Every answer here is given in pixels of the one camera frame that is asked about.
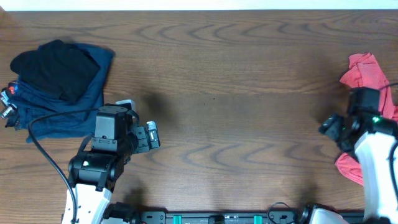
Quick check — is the black cable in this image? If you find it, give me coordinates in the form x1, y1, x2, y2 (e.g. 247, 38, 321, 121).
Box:
27, 108, 100, 224
379, 82, 398, 194

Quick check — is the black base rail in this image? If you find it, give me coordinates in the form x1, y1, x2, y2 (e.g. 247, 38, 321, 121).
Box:
102, 202, 364, 224

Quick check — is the red t-shirt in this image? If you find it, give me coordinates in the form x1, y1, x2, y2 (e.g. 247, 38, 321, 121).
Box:
335, 53, 397, 185

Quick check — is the left black cable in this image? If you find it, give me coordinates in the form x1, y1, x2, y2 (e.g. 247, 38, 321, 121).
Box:
27, 108, 100, 224

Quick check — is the right black cable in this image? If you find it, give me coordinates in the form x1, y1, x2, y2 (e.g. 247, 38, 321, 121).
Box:
379, 82, 398, 194

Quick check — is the black folded garment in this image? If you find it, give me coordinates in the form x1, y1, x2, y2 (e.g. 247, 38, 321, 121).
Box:
10, 40, 100, 103

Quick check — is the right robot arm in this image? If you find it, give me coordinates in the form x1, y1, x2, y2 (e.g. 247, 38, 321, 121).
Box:
318, 87, 397, 223

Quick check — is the dark garment with printed graphics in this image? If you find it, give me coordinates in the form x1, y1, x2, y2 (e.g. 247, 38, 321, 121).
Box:
1, 80, 19, 128

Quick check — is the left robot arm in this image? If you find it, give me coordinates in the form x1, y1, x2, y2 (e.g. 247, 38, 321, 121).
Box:
62, 100, 160, 224

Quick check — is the navy blue folded garment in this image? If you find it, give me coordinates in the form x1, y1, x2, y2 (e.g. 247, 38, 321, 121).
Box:
10, 44, 114, 139

